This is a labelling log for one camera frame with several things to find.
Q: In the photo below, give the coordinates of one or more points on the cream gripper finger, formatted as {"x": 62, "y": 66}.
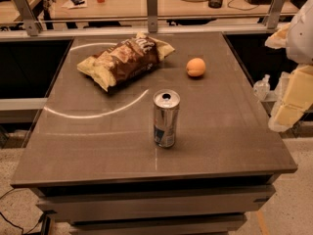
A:
{"x": 278, "y": 39}
{"x": 296, "y": 99}

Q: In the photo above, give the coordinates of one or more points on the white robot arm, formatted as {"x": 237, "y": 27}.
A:
{"x": 299, "y": 46}

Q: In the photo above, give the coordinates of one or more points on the black mesh pen cup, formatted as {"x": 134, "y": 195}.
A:
{"x": 215, "y": 4}

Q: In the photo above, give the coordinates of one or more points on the metal bracket left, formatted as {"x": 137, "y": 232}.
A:
{"x": 31, "y": 23}

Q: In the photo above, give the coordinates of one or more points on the silver drink can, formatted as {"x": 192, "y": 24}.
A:
{"x": 166, "y": 109}

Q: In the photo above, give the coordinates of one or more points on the metal bracket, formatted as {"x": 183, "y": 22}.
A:
{"x": 31, "y": 23}
{"x": 152, "y": 15}
{"x": 272, "y": 18}

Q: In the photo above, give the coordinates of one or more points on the metal bracket centre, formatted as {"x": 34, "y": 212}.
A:
{"x": 152, "y": 15}

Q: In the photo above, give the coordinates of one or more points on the orange fruit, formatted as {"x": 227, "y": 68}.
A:
{"x": 196, "y": 67}

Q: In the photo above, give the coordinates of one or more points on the brown chip bag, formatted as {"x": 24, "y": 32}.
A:
{"x": 125, "y": 60}

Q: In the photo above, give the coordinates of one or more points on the grey table base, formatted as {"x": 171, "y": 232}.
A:
{"x": 180, "y": 207}

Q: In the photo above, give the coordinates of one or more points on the metal bracket right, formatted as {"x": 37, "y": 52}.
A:
{"x": 272, "y": 18}

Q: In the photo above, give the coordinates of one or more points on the clear plastic bottle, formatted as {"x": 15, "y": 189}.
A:
{"x": 261, "y": 88}

